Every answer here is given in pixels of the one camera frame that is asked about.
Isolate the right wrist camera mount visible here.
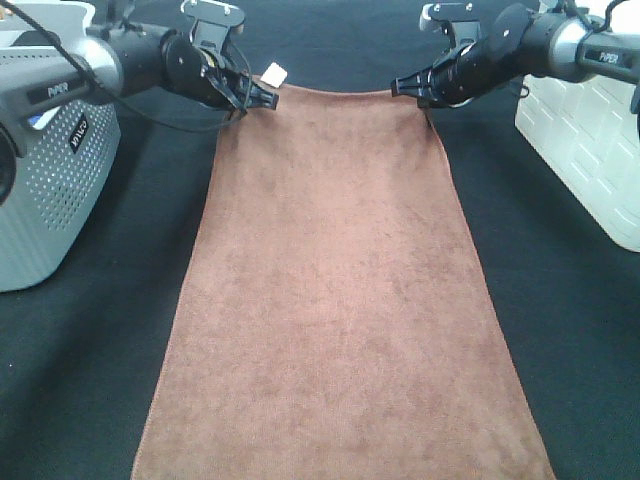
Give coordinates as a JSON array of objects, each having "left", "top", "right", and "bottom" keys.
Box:
[{"left": 419, "top": 1, "right": 481, "bottom": 49}]

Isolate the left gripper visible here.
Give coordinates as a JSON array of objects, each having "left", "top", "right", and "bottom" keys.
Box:
[{"left": 160, "top": 34, "right": 279, "bottom": 110}]

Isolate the blue cloth in basket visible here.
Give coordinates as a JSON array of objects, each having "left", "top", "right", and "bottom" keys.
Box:
[{"left": 28, "top": 108, "right": 58, "bottom": 130}]

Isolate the grey perforated laundry basket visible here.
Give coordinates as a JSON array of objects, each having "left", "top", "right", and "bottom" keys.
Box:
[{"left": 1, "top": 1, "right": 121, "bottom": 292}]

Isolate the white plastic storage box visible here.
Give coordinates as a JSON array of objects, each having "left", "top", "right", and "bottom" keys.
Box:
[{"left": 515, "top": 76, "right": 639, "bottom": 252}]

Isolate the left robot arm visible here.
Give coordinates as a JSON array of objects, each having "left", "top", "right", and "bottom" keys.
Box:
[{"left": 1, "top": 24, "right": 278, "bottom": 199}]

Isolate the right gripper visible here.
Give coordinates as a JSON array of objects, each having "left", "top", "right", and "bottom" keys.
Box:
[{"left": 390, "top": 40, "right": 505, "bottom": 108}]

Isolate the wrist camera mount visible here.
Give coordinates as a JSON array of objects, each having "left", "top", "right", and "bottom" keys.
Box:
[
  {"left": 180, "top": 0, "right": 245, "bottom": 51},
  {"left": 419, "top": 1, "right": 481, "bottom": 49}
]

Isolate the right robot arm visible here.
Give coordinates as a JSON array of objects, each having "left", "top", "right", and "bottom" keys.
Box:
[{"left": 390, "top": 1, "right": 639, "bottom": 108}]

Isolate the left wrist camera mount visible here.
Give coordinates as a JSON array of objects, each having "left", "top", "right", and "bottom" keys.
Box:
[{"left": 180, "top": 0, "right": 245, "bottom": 51}]

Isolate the brown towel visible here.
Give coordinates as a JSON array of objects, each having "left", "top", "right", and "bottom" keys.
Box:
[{"left": 132, "top": 85, "right": 554, "bottom": 479}]

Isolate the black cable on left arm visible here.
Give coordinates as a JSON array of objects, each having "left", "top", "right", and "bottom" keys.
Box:
[{"left": 4, "top": 0, "right": 251, "bottom": 134}]

